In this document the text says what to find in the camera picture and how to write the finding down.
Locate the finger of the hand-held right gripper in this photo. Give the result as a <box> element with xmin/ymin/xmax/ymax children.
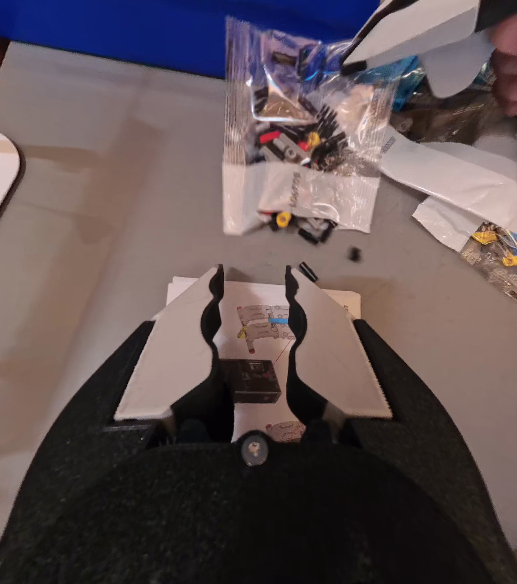
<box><xmin>340</xmin><ymin>0</ymin><xmax>482</xmax><ymax>77</ymax></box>
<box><xmin>353</xmin><ymin>0</ymin><xmax>412</xmax><ymax>41</ymax></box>

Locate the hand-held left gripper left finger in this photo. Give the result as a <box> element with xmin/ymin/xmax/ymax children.
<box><xmin>113</xmin><ymin>265</ymin><xmax>225</xmax><ymax>432</ymax></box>

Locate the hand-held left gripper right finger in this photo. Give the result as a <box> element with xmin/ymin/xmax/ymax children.
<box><xmin>285</xmin><ymin>266</ymin><xmax>393</xmax><ymax>420</ymax></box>

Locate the white instruction booklet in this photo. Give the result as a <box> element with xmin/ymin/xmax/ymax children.
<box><xmin>165</xmin><ymin>274</ymin><xmax>361</xmax><ymax>445</ymax></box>

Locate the small clear parts bag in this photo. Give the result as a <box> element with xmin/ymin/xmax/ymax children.
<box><xmin>222</xmin><ymin>17</ymin><xmax>398</xmax><ymax>238</ymax></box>

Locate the blue plastic bin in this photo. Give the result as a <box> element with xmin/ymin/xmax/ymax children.
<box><xmin>0</xmin><ymin>0</ymin><xmax>382</xmax><ymax>78</ymax></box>

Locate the grey desk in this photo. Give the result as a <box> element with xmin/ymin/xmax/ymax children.
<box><xmin>0</xmin><ymin>14</ymin><xmax>517</xmax><ymax>553</ymax></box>

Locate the clear bag of grey parts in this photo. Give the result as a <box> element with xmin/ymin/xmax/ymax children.
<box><xmin>379</xmin><ymin>55</ymin><xmax>517</xmax><ymax>234</ymax></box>

